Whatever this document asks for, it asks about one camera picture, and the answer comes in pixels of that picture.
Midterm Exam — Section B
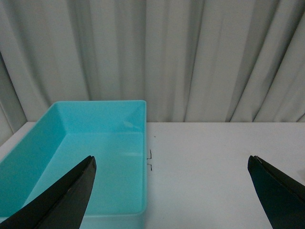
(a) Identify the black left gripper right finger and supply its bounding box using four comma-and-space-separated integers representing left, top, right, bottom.
247, 156, 305, 229

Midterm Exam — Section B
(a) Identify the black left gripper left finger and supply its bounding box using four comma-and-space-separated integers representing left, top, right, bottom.
0, 156, 96, 229

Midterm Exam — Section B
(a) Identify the grey white curtain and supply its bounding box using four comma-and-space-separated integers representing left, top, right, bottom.
0, 0, 305, 143

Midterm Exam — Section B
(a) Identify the turquoise plastic bin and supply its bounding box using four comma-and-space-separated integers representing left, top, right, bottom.
0, 100, 147, 229

